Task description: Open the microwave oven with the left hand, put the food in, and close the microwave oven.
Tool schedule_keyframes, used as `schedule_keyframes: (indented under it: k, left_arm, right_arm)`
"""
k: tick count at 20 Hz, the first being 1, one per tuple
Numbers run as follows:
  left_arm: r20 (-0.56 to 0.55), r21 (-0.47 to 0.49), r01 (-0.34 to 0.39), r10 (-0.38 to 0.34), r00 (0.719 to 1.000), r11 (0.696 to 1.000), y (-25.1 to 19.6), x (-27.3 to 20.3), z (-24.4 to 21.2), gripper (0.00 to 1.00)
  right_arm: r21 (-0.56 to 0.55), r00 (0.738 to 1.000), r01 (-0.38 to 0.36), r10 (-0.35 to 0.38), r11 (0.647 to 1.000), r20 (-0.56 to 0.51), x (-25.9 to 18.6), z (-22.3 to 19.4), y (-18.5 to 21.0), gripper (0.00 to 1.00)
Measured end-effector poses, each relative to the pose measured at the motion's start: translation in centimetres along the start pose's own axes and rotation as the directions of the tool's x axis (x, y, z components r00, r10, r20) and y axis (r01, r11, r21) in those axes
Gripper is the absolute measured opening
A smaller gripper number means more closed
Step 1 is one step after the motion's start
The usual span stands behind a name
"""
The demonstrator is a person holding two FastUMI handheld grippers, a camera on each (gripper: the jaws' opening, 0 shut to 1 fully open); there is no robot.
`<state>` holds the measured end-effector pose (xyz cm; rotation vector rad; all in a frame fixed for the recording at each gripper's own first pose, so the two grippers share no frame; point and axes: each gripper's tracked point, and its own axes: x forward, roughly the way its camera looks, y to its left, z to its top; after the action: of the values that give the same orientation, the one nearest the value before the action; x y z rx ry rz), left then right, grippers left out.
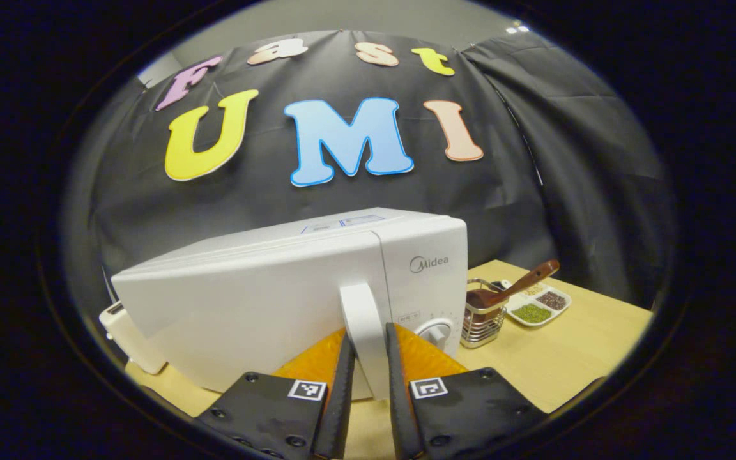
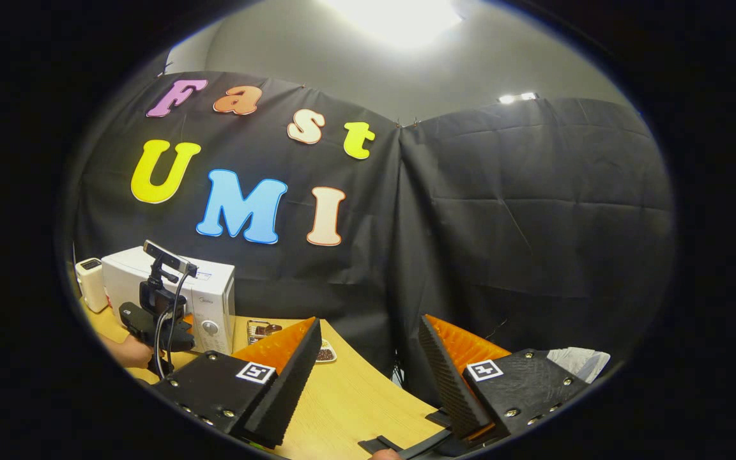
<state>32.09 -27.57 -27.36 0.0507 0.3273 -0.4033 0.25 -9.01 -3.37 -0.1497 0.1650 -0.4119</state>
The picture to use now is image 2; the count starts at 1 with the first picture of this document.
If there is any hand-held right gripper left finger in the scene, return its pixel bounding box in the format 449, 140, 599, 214
151, 318, 323, 449

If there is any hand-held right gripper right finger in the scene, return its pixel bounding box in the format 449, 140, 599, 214
418, 314, 592, 441

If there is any white microwave oven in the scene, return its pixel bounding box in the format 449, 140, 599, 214
101, 246, 236, 355

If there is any white toaster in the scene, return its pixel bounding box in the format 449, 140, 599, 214
75, 257, 108, 314

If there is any glass jar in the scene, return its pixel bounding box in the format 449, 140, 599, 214
247, 319, 283, 346

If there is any white crumpled cloth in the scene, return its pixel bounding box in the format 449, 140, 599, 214
547, 347, 611, 384

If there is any black backdrop cloth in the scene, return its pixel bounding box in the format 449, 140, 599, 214
65, 70, 675, 410

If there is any large ceiling light panel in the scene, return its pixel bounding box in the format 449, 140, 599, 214
330, 0, 464, 49

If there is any black cable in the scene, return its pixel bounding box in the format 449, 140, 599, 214
153, 268, 191, 379

